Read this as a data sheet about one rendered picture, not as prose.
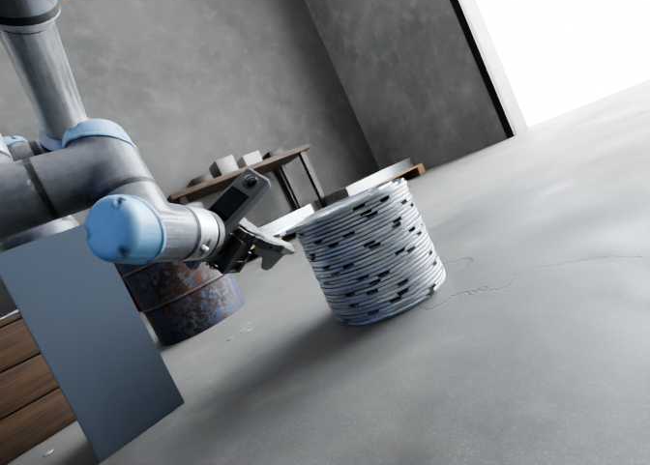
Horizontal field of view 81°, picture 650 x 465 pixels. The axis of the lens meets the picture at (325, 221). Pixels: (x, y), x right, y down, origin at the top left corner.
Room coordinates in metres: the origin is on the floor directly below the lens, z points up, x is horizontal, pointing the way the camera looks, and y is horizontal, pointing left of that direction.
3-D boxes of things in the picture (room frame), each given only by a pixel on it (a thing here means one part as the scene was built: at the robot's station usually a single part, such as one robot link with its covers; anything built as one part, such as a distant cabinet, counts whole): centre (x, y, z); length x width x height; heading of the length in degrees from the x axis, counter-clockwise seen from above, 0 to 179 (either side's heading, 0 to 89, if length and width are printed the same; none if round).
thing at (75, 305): (0.85, 0.58, 0.23); 0.18 x 0.18 x 0.45; 37
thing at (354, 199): (0.86, -0.03, 0.25); 0.29 x 0.29 x 0.01
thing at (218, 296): (1.65, 0.66, 0.24); 0.42 x 0.42 x 0.48
